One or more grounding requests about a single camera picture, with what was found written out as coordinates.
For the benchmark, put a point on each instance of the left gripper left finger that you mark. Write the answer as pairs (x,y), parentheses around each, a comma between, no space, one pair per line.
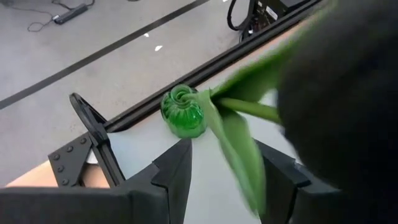
(93,205)

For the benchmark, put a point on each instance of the black computer tower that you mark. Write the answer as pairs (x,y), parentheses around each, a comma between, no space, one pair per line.
(280,9)

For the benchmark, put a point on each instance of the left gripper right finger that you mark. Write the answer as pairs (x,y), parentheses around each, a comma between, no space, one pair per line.
(289,193)

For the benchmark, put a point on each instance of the black power strip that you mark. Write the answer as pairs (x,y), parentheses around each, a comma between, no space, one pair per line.
(71,13)

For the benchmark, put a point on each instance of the black artificial tulip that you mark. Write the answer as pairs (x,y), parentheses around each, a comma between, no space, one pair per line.
(248,109)

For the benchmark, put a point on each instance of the green glass vase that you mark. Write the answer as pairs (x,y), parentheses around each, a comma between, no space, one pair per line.
(183,115)

